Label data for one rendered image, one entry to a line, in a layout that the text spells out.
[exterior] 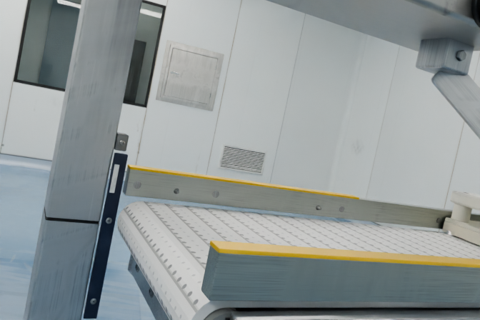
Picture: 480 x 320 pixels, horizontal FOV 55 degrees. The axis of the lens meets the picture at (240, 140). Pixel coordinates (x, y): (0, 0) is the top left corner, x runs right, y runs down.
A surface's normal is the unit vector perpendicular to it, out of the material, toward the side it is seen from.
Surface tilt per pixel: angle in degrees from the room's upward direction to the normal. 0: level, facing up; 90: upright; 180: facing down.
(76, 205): 90
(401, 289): 90
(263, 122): 90
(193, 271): 22
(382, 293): 90
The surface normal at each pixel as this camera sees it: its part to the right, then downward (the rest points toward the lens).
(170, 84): 0.33, 0.12
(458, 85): -0.13, -0.03
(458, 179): -0.92, -0.17
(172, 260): -0.36, -0.88
